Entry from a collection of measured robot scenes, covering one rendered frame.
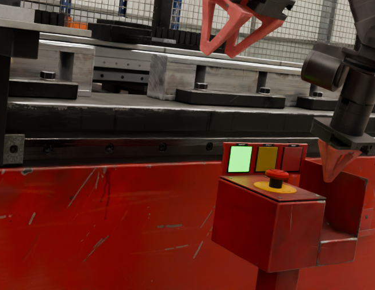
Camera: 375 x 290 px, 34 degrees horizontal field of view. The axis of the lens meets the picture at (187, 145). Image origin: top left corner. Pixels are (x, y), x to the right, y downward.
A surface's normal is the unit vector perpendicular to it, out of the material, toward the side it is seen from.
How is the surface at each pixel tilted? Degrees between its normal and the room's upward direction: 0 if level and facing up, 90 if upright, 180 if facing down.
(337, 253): 90
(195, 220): 90
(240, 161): 90
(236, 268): 90
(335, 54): 79
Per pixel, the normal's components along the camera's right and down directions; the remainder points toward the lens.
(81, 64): 0.63, 0.20
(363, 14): -0.48, -0.10
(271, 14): 0.65, 0.61
